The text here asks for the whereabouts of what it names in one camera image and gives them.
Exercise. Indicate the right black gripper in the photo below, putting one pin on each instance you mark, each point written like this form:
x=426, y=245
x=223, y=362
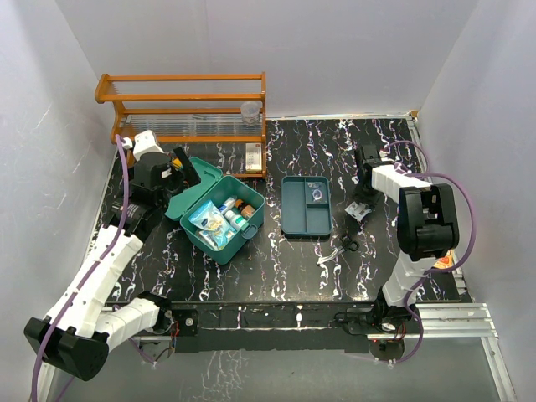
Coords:
x=366, y=199

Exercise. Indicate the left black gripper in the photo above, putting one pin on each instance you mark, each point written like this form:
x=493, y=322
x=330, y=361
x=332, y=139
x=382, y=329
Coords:
x=185, y=174

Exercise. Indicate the blue white spray can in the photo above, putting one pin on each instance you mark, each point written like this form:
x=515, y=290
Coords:
x=227, y=205

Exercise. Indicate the teal medicine kit box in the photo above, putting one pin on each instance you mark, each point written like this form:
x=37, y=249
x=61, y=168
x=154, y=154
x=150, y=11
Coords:
x=217, y=187

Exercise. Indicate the alcohol pad sachets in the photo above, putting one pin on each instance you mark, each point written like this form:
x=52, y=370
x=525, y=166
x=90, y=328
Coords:
x=358, y=211

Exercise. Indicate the cotton swab bag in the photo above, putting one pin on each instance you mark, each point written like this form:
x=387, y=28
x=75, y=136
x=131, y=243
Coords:
x=212, y=227

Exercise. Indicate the small clear vial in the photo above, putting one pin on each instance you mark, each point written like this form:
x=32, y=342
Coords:
x=318, y=192

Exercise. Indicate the brown syrup bottle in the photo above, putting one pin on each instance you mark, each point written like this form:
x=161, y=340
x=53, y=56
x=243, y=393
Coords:
x=246, y=210

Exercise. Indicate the white green pill bottle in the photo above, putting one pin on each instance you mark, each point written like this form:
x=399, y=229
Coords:
x=237, y=221

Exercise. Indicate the teal divided tray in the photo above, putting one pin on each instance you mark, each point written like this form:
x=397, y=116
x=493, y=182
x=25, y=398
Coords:
x=299, y=217

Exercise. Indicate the black handled scissors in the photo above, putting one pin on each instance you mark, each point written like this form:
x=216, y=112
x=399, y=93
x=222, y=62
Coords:
x=347, y=243

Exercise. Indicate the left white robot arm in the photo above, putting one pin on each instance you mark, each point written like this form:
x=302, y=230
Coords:
x=75, y=336

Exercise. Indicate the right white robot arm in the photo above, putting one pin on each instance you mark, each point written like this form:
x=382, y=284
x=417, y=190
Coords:
x=427, y=228

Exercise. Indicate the white upright medicine box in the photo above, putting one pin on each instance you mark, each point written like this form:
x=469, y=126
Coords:
x=253, y=158

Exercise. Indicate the orange wooden shelf rack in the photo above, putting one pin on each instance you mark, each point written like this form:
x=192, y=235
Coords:
x=188, y=109

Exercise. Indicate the clear plastic measuring cup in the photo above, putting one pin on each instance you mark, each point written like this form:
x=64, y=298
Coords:
x=250, y=112

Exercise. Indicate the orange blister pack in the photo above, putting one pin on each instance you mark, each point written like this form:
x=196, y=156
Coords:
x=446, y=261

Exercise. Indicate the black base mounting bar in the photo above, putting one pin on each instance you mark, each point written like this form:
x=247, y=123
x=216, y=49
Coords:
x=281, y=326

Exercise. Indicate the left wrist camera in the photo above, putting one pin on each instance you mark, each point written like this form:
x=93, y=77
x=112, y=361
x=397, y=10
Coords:
x=142, y=143

